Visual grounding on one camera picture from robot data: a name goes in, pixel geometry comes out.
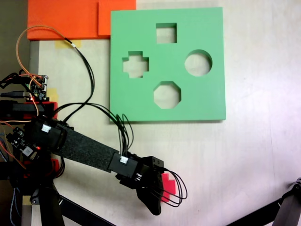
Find black notched tripod leg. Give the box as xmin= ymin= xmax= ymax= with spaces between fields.
xmin=225 ymin=177 xmax=301 ymax=226

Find orange wire cable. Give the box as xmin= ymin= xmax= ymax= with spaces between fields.
xmin=15 ymin=25 xmax=69 ymax=80

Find orange flat board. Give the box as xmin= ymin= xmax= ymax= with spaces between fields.
xmin=27 ymin=0 xmax=137 ymax=40

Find black usb cable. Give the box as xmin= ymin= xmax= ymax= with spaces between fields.
xmin=0 ymin=90 xmax=31 ymax=98

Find small circuit board with connectors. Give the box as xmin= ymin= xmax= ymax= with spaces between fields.
xmin=24 ymin=74 xmax=49 ymax=101

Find yellow tape strip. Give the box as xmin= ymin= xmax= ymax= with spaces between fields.
xmin=55 ymin=40 xmax=82 ymax=49
xmin=23 ymin=195 xmax=40 ymax=206
xmin=48 ymin=88 xmax=59 ymax=102

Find green shape sorting board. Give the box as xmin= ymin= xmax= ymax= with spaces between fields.
xmin=109 ymin=7 xmax=227 ymax=123

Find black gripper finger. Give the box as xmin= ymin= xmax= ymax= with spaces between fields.
xmin=136 ymin=173 xmax=163 ymax=216
xmin=141 ymin=156 xmax=165 ymax=174

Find blue braided cable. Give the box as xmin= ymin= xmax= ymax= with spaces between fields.
xmin=9 ymin=187 xmax=22 ymax=223

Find black wire loops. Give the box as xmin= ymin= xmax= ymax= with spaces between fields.
xmin=150 ymin=169 xmax=188 ymax=208

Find black driver circuit board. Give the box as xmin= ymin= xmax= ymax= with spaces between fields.
xmin=7 ymin=127 xmax=40 ymax=161

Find red cross columnar block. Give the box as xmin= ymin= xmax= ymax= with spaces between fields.
xmin=160 ymin=172 xmax=177 ymax=203

